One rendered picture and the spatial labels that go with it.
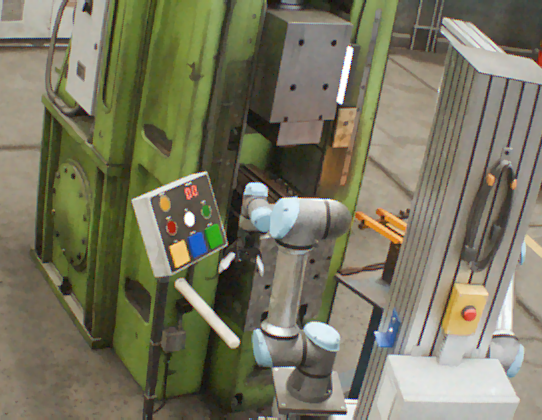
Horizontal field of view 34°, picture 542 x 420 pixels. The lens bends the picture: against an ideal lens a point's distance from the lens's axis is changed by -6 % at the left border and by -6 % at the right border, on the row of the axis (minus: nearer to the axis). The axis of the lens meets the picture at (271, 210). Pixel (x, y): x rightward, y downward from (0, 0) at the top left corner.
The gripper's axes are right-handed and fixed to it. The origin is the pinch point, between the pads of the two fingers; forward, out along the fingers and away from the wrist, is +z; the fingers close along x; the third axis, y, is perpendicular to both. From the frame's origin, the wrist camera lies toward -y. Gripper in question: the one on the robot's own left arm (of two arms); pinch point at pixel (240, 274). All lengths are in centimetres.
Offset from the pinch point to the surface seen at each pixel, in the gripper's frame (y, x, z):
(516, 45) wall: -771, 431, 72
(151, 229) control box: 3.0, -33.2, -15.6
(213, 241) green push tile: -10.7, -9.8, -6.2
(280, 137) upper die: -41, 13, -37
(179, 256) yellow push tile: 4.1, -22.5, -7.0
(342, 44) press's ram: -50, 31, -74
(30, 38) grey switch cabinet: -555, -148, 85
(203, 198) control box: -17.8, -14.9, -19.3
